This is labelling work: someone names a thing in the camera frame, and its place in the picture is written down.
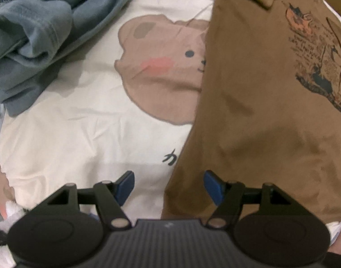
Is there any blue denim garment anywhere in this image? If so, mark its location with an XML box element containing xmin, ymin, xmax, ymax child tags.
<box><xmin>0</xmin><ymin>0</ymin><xmax>130</xmax><ymax>117</ymax></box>

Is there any brown printed t-shirt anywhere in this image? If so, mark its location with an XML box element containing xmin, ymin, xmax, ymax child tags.
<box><xmin>163</xmin><ymin>0</ymin><xmax>341</xmax><ymax>223</ymax></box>

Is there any cream bear print bedsheet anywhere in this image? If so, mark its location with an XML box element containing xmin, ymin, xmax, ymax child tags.
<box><xmin>0</xmin><ymin>0</ymin><xmax>341</xmax><ymax>268</ymax></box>

